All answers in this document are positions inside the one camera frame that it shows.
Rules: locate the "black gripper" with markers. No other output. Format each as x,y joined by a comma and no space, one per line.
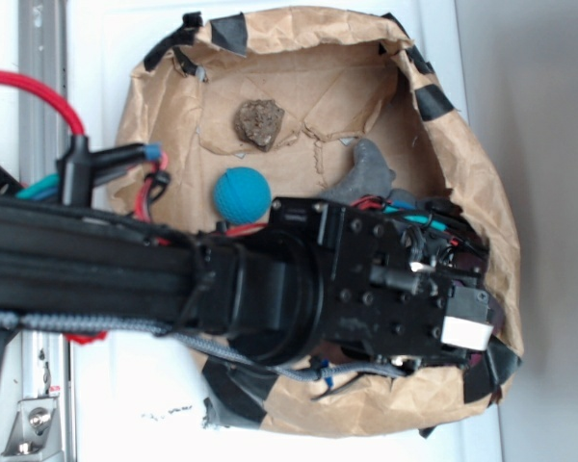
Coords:
394,288

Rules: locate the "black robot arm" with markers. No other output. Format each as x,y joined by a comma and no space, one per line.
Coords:
322,289

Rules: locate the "grey plush elephant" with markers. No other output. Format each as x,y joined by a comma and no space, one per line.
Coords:
370,175

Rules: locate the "blue ball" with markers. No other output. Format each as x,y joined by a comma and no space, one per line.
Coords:
242,195

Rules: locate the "brown rock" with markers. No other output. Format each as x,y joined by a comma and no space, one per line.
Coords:
258,122

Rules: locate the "brown paper bag bin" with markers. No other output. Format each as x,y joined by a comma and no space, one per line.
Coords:
339,76

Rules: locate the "metal corner bracket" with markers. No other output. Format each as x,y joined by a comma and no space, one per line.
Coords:
36,433

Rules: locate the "aluminium rail frame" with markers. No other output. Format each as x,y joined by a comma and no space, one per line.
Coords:
42,137

